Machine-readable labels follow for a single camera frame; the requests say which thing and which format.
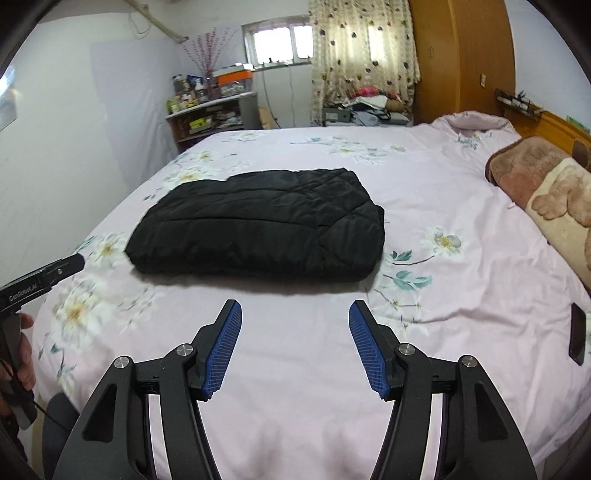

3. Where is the black puffer jacket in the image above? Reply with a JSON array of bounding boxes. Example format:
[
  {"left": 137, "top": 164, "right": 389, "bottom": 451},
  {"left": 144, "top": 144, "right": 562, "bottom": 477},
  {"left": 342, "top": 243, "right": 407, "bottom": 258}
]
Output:
[{"left": 125, "top": 168, "right": 386, "bottom": 282}]

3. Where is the left hand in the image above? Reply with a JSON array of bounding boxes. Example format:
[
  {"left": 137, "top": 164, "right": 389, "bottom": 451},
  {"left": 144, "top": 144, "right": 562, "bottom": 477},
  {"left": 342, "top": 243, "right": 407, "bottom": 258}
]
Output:
[{"left": 1, "top": 312, "right": 36, "bottom": 423}]

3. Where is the black phone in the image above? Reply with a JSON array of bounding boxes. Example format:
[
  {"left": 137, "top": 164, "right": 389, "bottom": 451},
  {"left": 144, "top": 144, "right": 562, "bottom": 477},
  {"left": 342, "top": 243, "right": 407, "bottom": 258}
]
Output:
[{"left": 568, "top": 303, "right": 587, "bottom": 366}]

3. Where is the pink floral bed sheet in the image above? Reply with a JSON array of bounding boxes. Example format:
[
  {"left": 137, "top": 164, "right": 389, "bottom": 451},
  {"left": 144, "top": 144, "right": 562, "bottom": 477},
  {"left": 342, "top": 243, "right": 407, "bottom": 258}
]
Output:
[{"left": 33, "top": 123, "right": 590, "bottom": 479}]

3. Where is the wooden shelf unit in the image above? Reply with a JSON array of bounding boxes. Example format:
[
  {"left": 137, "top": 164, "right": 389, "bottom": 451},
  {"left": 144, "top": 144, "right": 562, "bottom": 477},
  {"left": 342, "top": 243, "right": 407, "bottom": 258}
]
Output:
[{"left": 166, "top": 92, "right": 263, "bottom": 153}]

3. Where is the brown bear blanket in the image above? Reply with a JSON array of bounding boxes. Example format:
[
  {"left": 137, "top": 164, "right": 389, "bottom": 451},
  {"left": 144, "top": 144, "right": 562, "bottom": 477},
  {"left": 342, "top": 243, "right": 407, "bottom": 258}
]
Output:
[{"left": 485, "top": 137, "right": 590, "bottom": 287}]

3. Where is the brown teddy bear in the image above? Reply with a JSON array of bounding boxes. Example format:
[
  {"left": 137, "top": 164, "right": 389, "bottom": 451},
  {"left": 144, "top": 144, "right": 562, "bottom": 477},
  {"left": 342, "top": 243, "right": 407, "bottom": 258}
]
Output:
[{"left": 572, "top": 140, "right": 591, "bottom": 171}]

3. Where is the orange lid storage box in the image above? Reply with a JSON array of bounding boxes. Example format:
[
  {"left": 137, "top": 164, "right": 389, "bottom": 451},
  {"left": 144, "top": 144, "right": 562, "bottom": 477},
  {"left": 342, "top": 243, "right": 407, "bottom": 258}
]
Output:
[{"left": 213, "top": 63, "right": 254, "bottom": 97}]

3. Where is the pink flower branches vase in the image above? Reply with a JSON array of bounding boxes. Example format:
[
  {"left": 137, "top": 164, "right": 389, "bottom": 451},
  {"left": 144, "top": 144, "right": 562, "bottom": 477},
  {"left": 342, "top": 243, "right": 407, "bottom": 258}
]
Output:
[{"left": 180, "top": 27, "right": 233, "bottom": 95}]

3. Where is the pink pillow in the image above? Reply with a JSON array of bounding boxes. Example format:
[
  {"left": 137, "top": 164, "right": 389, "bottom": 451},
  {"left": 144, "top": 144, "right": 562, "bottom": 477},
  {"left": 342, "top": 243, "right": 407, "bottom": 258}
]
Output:
[{"left": 431, "top": 110, "right": 516, "bottom": 133}]

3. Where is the wooden headboard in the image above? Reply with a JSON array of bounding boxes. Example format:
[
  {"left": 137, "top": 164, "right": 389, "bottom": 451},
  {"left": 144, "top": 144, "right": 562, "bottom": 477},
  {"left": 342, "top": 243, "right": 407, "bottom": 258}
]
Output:
[{"left": 504, "top": 108, "right": 591, "bottom": 153}]

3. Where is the clutter pile under curtain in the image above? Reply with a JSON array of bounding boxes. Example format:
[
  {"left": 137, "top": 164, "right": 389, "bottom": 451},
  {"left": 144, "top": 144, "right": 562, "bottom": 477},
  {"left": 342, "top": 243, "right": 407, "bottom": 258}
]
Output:
[{"left": 320, "top": 86, "right": 414, "bottom": 127}]

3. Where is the orange wooden wardrobe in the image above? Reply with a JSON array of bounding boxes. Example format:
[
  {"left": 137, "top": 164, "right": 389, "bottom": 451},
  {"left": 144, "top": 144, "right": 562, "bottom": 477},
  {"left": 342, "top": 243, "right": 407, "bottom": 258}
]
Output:
[{"left": 410, "top": 0, "right": 516, "bottom": 123}]

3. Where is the heart pattern curtain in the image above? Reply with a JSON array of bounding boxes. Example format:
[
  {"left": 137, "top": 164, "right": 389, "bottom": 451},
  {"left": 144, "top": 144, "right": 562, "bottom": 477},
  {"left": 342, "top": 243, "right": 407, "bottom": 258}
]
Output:
[{"left": 308, "top": 0, "right": 421, "bottom": 124}]

